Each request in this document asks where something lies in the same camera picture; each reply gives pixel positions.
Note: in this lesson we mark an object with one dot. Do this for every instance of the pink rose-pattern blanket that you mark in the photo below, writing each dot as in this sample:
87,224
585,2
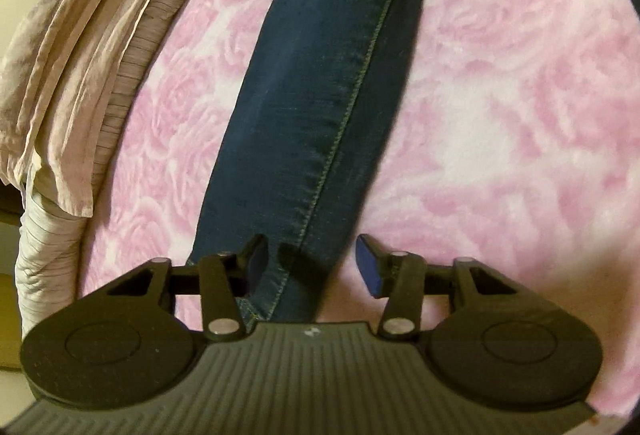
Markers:
500,115

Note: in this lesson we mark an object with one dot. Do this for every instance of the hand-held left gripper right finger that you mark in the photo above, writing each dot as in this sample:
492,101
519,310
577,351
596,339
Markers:
369,267

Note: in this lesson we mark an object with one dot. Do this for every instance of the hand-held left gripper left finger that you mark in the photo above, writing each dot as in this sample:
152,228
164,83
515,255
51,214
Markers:
258,262

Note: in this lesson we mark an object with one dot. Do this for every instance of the dark blue denim pants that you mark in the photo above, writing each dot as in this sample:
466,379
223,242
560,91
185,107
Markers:
310,90

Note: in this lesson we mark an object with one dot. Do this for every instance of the beige crumpled bed sheet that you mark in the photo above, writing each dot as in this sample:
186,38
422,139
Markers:
65,65

